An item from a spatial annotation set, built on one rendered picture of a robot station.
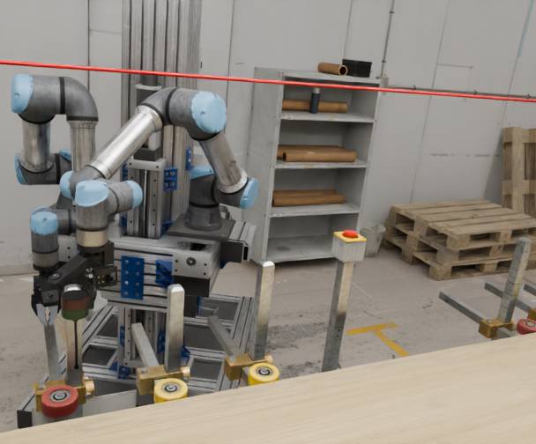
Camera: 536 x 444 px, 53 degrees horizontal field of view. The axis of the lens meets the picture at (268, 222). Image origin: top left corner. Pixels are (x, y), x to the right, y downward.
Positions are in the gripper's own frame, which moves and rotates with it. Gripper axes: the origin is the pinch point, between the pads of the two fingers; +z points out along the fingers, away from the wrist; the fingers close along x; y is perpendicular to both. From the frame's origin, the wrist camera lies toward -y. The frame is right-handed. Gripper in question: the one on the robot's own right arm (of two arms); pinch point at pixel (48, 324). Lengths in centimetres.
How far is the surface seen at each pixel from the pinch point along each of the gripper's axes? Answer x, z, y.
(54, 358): -0.3, -3.4, -24.8
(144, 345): -24.7, -3.0, -24.3
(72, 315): -3, -27, -47
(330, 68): -212, -77, 206
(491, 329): -146, 0, -41
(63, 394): -0.8, -8.0, -47.9
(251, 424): -39, -7, -70
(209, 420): -31, -7, -66
